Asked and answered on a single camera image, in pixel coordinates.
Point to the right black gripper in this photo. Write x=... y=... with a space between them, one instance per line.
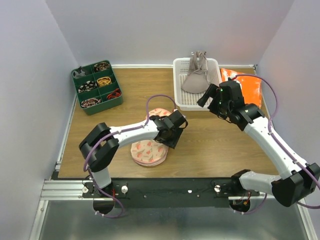
x=214 y=92

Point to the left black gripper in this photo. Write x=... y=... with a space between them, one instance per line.
x=172 y=143

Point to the taupe bra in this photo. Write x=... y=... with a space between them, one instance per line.
x=196 y=81

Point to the white plastic basket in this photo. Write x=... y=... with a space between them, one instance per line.
x=187 y=101

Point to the pink floral laundry bag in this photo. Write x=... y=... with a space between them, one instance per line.
x=148 y=153

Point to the orange white cloth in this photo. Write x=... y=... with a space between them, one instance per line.
x=250 y=86

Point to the green compartment tray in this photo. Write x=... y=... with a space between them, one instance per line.
x=108 y=88

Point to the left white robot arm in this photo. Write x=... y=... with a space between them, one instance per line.
x=101 y=144

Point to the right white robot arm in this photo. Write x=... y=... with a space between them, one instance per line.
x=296 y=178

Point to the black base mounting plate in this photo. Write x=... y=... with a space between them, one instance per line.
x=169 y=192

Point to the black floral scrunchie bottom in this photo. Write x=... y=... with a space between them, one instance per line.
x=90 y=102

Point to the black floral scrunchie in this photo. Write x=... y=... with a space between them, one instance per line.
x=101 y=66
x=90 y=102

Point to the black white dotted scrunchie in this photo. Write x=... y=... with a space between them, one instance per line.
x=87 y=86

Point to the black floral scrunchie top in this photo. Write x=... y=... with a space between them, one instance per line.
x=101 y=66

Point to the grey item in tray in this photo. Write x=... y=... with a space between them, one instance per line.
x=78 y=73

